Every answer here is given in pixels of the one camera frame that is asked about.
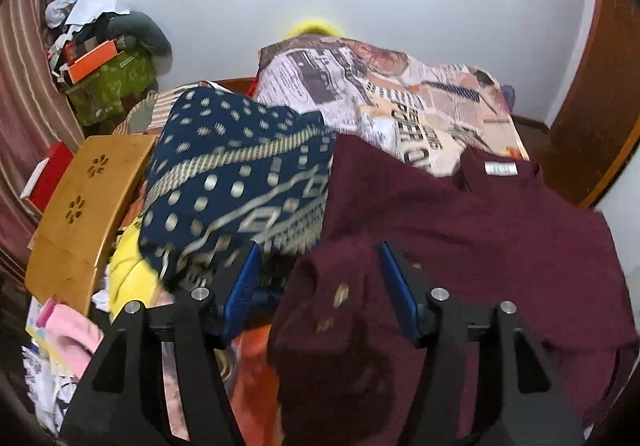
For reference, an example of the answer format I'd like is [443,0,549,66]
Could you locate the yellow round object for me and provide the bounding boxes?
[280,17,347,43]

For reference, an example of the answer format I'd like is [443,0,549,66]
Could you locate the striped beige cloth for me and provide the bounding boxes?
[112,90,175,136]

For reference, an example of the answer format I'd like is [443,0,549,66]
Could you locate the red box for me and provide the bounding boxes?
[20,141,76,214]

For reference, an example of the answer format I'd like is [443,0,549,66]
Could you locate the yellow cloth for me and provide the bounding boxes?
[107,221,173,322]

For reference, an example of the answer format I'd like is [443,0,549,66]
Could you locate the pile of papers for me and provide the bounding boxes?
[22,296,101,433]

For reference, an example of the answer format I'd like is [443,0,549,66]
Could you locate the white crumpled clothes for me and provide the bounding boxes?
[45,0,132,30]

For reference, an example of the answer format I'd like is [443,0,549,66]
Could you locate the pink cloth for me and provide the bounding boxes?
[45,303,104,372]

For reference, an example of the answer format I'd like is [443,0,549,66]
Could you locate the wooden folding table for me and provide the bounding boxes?
[25,136,158,317]

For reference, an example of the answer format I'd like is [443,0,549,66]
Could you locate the green patterned bag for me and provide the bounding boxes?
[67,51,158,127]

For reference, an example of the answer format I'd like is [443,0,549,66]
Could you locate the navy patterned cloth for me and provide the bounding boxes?
[137,88,338,289]

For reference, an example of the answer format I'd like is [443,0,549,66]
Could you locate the newspaper print blanket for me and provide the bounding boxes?
[255,36,531,177]

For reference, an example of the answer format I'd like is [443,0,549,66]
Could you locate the maroon button shirt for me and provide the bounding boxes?
[267,133,638,446]

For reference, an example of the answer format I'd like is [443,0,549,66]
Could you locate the striped curtain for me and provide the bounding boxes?
[0,0,86,287]

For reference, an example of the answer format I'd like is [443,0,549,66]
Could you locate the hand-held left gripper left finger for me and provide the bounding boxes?
[60,243,263,446]

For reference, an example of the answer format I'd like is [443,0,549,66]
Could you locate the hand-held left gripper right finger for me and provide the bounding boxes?
[377,242,586,446]

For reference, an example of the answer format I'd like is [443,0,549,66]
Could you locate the orange box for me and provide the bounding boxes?
[67,40,121,83]

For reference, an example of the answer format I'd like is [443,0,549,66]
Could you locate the wooden door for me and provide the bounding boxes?
[550,0,640,209]

